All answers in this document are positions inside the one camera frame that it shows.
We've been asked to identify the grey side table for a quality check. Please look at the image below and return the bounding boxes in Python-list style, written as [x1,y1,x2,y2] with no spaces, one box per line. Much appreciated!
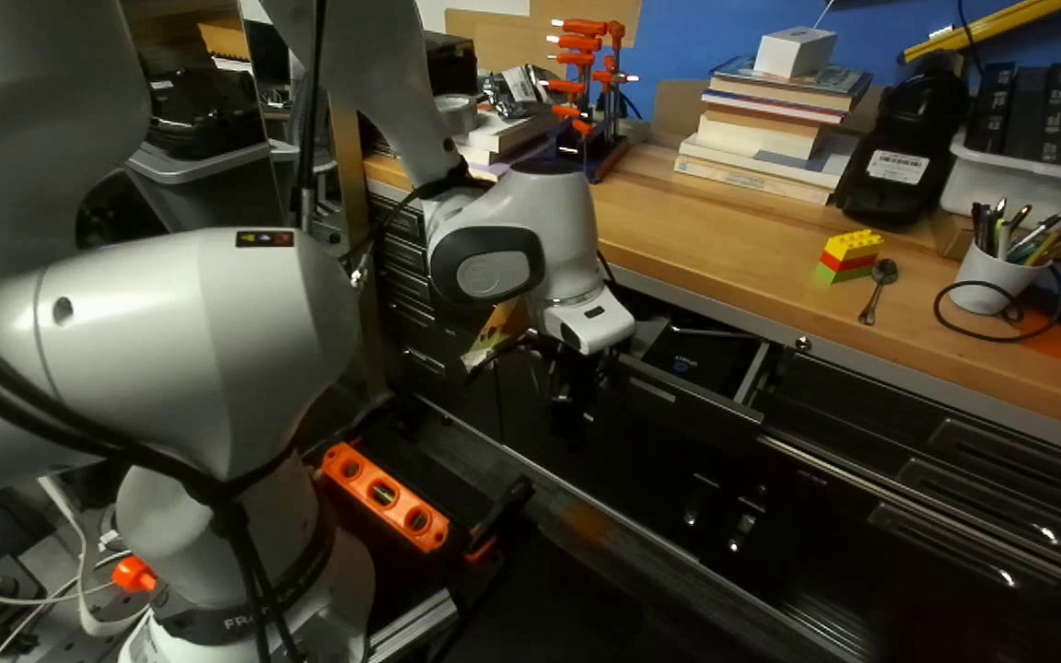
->
[121,135,313,242]

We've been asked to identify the black ribbed case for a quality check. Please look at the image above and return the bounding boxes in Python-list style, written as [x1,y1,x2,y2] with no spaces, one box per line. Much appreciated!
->
[961,57,1017,159]
[1006,57,1061,170]

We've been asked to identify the white floor cable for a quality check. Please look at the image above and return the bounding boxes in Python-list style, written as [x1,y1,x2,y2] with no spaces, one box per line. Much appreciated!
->
[0,482,130,649]

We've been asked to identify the thin black cable loop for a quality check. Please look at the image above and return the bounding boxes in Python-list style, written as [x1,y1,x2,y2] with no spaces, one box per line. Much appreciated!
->
[927,262,1061,345]

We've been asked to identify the colourful toy brick stack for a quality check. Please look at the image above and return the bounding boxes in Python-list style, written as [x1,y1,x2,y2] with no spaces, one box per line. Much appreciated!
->
[812,223,887,287]

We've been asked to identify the orange spirit level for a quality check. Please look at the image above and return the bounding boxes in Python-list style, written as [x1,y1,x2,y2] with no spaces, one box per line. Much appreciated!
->
[313,439,452,560]

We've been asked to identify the bundle of pens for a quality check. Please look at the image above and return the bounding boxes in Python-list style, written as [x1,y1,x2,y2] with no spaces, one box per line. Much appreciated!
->
[968,199,1061,264]

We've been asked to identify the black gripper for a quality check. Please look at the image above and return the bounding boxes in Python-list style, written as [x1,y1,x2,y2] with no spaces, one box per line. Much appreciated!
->
[546,345,615,453]

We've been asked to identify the dark cover book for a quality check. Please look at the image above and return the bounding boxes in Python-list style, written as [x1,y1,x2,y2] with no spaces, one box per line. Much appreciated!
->
[702,66,872,105]

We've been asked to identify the thick white book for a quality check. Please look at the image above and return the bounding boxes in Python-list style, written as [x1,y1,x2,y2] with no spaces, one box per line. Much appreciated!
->
[688,93,857,161]

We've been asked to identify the white plastic bin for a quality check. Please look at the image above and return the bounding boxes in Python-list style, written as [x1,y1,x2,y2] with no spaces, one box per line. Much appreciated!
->
[939,124,1061,250]

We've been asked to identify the wide pale book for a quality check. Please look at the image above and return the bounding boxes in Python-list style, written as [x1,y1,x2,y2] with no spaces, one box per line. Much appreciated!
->
[670,134,853,210]

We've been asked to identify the small white box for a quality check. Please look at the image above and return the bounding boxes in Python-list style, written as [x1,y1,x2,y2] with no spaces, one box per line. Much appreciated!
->
[751,27,840,81]

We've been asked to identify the metal spoon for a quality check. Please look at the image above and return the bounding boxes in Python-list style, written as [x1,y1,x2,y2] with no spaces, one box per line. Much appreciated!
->
[853,253,902,328]

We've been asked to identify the yellow spirit level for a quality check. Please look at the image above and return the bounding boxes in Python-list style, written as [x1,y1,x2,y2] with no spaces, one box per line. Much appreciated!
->
[900,0,1061,66]

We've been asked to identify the white book stack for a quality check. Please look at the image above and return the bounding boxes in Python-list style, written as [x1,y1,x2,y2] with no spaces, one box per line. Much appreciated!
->
[462,105,560,173]

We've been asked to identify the white pen cup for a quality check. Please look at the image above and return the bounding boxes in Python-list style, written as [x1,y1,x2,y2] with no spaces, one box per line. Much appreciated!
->
[950,235,1042,318]

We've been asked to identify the black metal drawer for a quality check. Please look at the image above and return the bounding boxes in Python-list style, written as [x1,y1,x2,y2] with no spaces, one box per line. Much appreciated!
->
[479,304,782,493]

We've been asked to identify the orange T-handle hex key set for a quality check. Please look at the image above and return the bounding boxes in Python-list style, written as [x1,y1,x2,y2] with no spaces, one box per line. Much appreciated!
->
[541,13,636,184]

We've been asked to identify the blue wall panel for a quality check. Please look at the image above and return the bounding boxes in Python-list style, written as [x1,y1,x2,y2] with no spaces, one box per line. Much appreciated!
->
[619,0,1061,124]

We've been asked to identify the black drawer cabinet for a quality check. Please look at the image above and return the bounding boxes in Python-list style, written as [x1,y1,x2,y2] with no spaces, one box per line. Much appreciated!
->
[362,189,1061,663]

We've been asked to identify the crinkled foil packets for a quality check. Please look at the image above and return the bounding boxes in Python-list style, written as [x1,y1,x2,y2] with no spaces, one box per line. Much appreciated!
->
[476,66,556,124]

